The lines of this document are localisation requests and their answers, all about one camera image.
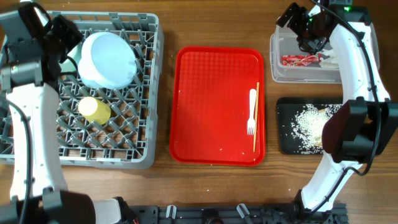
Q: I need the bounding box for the white bowl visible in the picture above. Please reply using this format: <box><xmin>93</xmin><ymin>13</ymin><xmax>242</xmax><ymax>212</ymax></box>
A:
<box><xmin>78</xmin><ymin>60</ymin><xmax>101</xmax><ymax>88</ymax></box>

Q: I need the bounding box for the light blue plate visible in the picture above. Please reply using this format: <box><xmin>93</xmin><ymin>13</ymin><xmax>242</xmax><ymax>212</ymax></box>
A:
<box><xmin>81</xmin><ymin>32</ymin><xmax>137</xmax><ymax>90</ymax></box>

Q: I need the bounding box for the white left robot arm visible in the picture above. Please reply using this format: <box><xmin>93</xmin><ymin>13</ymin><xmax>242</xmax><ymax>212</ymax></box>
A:
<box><xmin>1</xmin><ymin>1</ymin><xmax>131</xmax><ymax>223</ymax></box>

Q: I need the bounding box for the white napkin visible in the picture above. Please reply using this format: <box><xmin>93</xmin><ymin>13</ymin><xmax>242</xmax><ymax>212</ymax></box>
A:
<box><xmin>319</xmin><ymin>49</ymin><xmax>339</xmax><ymax>68</ymax></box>

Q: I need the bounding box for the black tray with rice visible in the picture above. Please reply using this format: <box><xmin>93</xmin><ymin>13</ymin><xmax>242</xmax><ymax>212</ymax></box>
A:
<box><xmin>276</xmin><ymin>97</ymin><xmax>342</xmax><ymax>155</ymax></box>

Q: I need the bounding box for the white plastic fork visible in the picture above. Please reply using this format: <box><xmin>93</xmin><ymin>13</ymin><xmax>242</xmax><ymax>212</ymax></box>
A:
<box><xmin>247</xmin><ymin>89</ymin><xmax>257</xmax><ymax>135</ymax></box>

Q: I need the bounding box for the grey dishwasher rack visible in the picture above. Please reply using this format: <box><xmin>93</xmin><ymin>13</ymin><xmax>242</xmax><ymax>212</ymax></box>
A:
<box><xmin>1</xmin><ymin>11</ymin><xmax>164</xmax><ymax>169</ymax></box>

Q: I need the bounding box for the red snack wrapper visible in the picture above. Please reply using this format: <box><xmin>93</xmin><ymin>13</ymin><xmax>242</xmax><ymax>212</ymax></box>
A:
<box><xmin>281</xmin><ymin>54</ymin><xmax>322</xmax><ymax>67</ymax></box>

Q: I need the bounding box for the clear plastic waste bin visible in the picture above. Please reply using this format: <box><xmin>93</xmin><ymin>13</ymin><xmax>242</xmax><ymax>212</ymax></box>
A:
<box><xmin>270</xmin><ymin>22</ymin><xmax>381</xmax><ymax>85</ymax></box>

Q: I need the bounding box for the red serving tray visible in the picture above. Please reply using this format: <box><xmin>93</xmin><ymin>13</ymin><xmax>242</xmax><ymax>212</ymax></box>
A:
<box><xmin>169</xmin><ymin>46</ymin><xmax>266</xmax><ymax>166</ymax></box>

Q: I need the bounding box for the wooden chopstick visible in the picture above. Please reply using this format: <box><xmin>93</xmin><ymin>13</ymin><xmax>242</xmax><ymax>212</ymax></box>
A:
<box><xmin>252</xmin><ymin>82</ymin><xmax>259</xmax><ymax>152</ymax></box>

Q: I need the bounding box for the yellow cup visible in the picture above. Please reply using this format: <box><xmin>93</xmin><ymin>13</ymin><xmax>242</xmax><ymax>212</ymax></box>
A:
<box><xmin>78</xmin><ymin>96</ymin><xmax>111</xmax><ymax>125</ymax></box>

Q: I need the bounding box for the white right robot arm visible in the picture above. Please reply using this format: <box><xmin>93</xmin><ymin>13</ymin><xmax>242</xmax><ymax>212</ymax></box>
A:
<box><xmin>277</xmin><ymin>1</ymin><xmax>397</xmax><ymax>220</ymax></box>

